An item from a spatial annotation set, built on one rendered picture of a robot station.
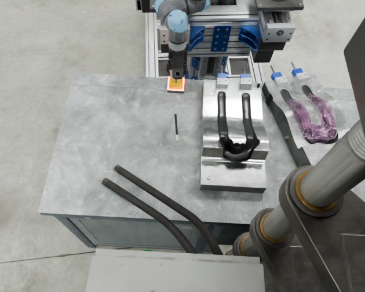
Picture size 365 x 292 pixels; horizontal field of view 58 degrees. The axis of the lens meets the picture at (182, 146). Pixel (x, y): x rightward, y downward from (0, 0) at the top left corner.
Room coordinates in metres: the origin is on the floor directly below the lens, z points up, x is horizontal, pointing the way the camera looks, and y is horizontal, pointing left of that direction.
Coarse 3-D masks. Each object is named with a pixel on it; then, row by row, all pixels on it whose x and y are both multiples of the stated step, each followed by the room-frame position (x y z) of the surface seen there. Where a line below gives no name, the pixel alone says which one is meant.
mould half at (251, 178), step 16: (208, 80) 0.98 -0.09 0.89; (208, 96) 0.89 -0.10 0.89; (240, 96) 0.90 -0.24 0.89; (256, 96) 0.91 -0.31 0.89; (208, 112) 0.80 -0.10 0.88; (240, 112) 0.82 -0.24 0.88; (256, 112) 0.82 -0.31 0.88; (208, 128) 0.71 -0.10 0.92; (240, 128) 0.72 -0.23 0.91; (256, 128) 0.73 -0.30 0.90; (208, 144) 0.62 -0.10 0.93; (208, 160) 0.59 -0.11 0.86; (224, 160) 0.59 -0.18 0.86; (256, 160) 0.60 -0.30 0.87; (224, 176) 0.52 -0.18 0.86; (240, 176) 0.53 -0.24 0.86; (256, 176) 0.53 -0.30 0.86; (256, 192) 0.49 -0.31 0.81
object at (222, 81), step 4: (220, 68) 1.05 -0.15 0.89; (220, 72) 1.02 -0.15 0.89; (220, 76) 0.99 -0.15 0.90; (224, 76) 0.99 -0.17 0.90; (220, 80) 0.96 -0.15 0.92; (224, 80) 0.96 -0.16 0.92; (216, 84) 0.95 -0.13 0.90; (220, 84) 0.94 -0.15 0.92; (224, 84) 0.94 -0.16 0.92; (224, 88) 0.94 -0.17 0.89
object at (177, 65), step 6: (174, 54) 0.99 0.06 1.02; (180, 54) 0.99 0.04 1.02; (174, 60) 0.97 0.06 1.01; (180, 60) 0.97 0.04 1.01; (174, 66) 0.95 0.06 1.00; (180, 66) 0.95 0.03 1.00; (174, 72) 0.93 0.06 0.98; (180, 72) 0.93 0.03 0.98; (174, 78) 0.91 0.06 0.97; (180, 78) 0.91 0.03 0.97
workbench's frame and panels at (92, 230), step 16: (64, 224) 0.36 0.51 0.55; (80, 224) 0.36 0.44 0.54; (96, 224) 0.37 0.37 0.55; (112, 224) 0.37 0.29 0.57; (128, 224) 0.37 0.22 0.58; (144, 224) 0.37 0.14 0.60; (160, 224) 0.38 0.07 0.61; (176, 224) 0.37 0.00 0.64; (192, 224) 0.37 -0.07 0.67; (208, 224) 0.37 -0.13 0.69; (224, 224) 0.35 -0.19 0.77; (240, 224) 0.36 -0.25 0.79; (96, 240) 0.36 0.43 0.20; (112, 240) 0.37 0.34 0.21; (128, 240) 0.37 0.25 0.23; (144, 240) 0.37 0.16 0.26; (160, 240) 0.37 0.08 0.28; (176, 240) 0.38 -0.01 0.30; (192, 240) 0.38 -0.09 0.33; (224, 240) 0.38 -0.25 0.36
